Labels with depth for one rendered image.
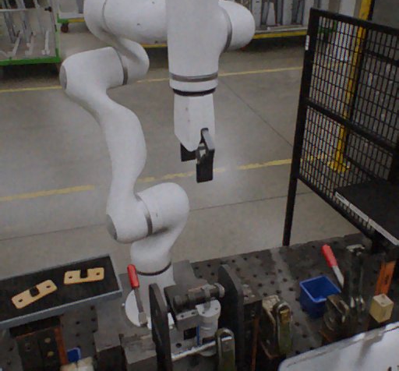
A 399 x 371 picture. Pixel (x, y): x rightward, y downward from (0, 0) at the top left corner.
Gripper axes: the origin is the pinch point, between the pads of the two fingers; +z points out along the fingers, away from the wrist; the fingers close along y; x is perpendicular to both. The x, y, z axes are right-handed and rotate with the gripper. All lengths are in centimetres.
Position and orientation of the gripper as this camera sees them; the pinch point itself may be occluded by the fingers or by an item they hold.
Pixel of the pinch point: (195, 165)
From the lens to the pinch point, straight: 82.9
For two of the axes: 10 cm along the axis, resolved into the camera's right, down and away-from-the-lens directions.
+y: 3.4, 4.4, -8.3
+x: 9.4, -1.7, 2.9
